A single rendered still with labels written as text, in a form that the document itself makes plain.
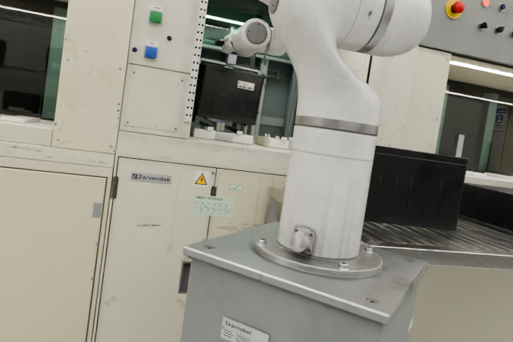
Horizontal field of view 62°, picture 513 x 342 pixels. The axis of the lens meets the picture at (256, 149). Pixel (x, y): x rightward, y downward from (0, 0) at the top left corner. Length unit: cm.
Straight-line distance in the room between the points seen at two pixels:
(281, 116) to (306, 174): 170
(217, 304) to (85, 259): 79
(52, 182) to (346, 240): 90
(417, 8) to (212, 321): 50
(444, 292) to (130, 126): 124
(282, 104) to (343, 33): 169
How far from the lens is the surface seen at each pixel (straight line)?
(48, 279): 137
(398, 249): 81
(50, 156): 129
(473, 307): 187
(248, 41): 120
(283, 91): 228
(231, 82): 149
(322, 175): 58
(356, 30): 61
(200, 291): 61
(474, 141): 231
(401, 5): 63
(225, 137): 149
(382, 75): 142
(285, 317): 55
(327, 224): 59
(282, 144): 154
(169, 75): 127
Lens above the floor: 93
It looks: 3 degrees down
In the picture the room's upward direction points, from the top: 8 degrees clockwise
